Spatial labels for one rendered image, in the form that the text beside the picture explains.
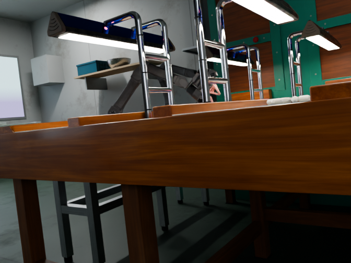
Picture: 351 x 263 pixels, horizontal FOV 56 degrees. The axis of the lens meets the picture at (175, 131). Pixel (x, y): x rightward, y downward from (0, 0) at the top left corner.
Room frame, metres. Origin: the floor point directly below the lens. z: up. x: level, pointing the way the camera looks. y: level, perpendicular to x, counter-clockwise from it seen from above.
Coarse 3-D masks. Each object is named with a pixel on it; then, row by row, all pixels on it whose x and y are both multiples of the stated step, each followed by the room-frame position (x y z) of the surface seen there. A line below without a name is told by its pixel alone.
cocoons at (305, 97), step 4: (300, 96) 1.06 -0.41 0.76; (304, 96) 1.05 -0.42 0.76; (308, 96) 1.05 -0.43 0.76; (268, 100) 1.07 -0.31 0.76; (272, 100) 1.03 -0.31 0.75; (276, 100) 1.02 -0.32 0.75; (280, 100) 1.02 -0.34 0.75; (284, 100) 1.04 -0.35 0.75; (288, 100) 1.05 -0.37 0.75; (292, 100) 1.04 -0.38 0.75; (296, 100) 1.04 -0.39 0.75; (300, 100) 1.06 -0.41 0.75; (304, 100) 1.05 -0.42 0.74; (268, 104) 1.07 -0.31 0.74
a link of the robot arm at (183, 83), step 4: (196, 76) 1.88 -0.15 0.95; (200, 76) 1.87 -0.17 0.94; (180, 80) 1.86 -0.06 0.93; (184, 80) 1.86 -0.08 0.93; (192, 80) 1.88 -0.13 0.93; (196, 80) 1.87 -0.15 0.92; (200, 80) 1.86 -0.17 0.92; (180, 84) 1.86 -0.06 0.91; (184, 84) 1.86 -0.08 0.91; (188, 84) 1.86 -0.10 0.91; (196, 84) 1.87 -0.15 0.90; (184, 88) 1.89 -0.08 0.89
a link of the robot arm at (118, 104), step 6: (132, 78) 1.88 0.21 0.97; (132, 84) 1.88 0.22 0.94; (138, 84) 1.90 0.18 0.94; (126, 90) 1.89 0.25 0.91; (132, 90) 1.89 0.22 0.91; (120, 96) 1.89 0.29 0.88; (126, 96) 1.89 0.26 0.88; (120, 102) 1.89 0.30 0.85; (126, 102) 1.91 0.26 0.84; (114, 108) 1.89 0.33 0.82; (120, 108) 1.88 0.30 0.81
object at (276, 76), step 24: (216, 0) 2.67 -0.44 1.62; (288, 0) 2.35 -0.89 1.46; (312, 0) 2.25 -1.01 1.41; (336, 0) 2.17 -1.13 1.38; (216, 24) 2.67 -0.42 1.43; (240, 24) 2.57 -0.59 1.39; (264, 24) 2.46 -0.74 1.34; (288, 24) 2.36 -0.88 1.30; (336, 24) 2.17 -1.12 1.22; (240, 48) 2.58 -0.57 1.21; (264, 48) 2.47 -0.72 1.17; (312, 48) 2.26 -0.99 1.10; (240, 72) 2.59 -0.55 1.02; (264, 72) 2.48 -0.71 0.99; (288, 72) 2.37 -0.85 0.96; (312, 72) 2.27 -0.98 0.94; (336, 72) 2.19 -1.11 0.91
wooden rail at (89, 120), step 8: (136, 112) 1.14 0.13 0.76; (144, 112) 1.17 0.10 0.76; (152, 112) 1.21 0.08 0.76; (72, 120) 0.95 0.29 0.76; (80, 120) 0.94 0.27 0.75; (88, 120) 0.96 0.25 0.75; (96, 120) 0.99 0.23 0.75; (104, 120) 1.02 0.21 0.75; (112, 120) 1.04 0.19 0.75; (120, 120) 1.07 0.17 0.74; (128, 120) 1.10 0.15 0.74
